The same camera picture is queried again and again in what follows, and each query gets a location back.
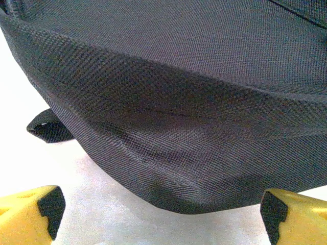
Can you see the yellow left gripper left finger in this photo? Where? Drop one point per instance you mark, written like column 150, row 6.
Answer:
column 23, row 219

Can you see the black fabric backpack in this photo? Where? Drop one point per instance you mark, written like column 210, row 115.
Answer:
column 178, row 89

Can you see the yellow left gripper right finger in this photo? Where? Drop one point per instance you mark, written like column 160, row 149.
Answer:
column 301, row 219

